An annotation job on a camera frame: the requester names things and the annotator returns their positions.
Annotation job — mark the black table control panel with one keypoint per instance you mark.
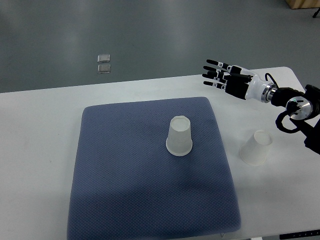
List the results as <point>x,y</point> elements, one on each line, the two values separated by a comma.
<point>296,235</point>

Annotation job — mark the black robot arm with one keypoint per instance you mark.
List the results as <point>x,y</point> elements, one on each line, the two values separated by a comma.
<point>299,107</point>

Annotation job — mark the white paper cup on mat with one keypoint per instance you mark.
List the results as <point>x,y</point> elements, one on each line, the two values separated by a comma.
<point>179,141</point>

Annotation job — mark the upper metal floor plate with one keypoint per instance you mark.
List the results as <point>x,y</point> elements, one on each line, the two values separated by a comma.
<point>103,58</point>

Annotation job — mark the metal floor plate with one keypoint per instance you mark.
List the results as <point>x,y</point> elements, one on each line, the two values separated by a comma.
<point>103,58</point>
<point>104,68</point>

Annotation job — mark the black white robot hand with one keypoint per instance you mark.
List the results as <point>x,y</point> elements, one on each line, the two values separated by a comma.
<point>237,81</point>

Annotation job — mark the blue grey fabric mat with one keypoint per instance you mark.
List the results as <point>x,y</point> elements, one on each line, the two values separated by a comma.
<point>127,186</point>

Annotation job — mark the white paper cup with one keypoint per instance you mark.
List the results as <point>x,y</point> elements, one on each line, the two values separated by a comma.
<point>179,141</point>
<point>255,151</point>

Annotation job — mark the wooden furniture corner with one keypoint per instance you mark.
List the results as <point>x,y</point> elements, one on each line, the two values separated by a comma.
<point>303,4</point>

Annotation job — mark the lower metal floor plate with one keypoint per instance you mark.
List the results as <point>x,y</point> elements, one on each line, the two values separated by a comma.
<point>104,68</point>

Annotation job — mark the black tripod leg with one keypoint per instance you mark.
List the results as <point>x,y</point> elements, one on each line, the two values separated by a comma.
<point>316,13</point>

